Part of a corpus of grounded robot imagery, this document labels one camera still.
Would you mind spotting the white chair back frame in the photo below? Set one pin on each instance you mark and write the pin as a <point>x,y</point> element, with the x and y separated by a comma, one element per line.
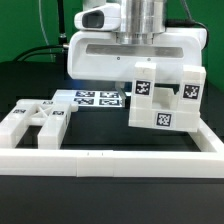
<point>52,116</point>

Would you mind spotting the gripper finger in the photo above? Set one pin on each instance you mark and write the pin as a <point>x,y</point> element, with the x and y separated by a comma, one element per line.
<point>123,90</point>

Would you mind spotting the white U-shaped obstacle frame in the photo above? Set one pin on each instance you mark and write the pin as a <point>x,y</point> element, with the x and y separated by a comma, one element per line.
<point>20,155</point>

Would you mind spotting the flat white tag plate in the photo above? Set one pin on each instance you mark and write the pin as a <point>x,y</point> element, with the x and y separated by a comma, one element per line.
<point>90,98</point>

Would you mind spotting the white chair seat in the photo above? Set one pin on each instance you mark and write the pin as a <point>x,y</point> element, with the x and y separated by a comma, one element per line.
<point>160,110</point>

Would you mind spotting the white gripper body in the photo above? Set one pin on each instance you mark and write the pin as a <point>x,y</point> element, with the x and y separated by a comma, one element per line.
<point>113,38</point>

